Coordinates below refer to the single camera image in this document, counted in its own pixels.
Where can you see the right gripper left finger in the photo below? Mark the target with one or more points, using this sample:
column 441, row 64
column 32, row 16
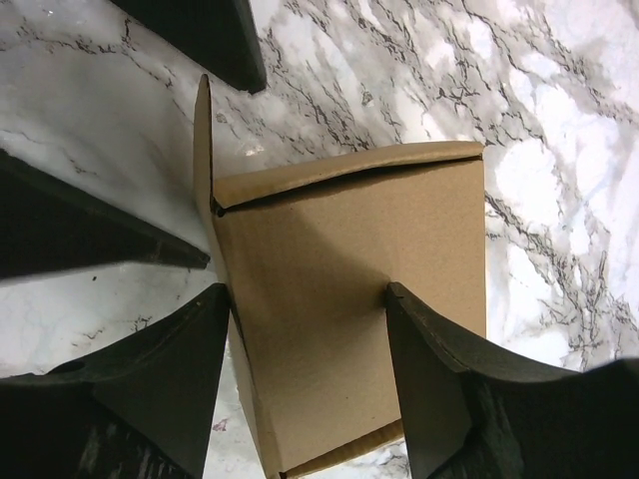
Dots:
column 141, row 407

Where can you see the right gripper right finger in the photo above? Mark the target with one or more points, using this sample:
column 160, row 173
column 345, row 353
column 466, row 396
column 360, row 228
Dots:
column 472, row 409

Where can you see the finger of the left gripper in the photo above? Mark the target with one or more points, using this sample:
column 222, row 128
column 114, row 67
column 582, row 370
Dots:
column 219, row 35
column 50, row 226

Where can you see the brown cardboard box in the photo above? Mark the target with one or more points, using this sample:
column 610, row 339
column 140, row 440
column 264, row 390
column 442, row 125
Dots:
column 306, row 251

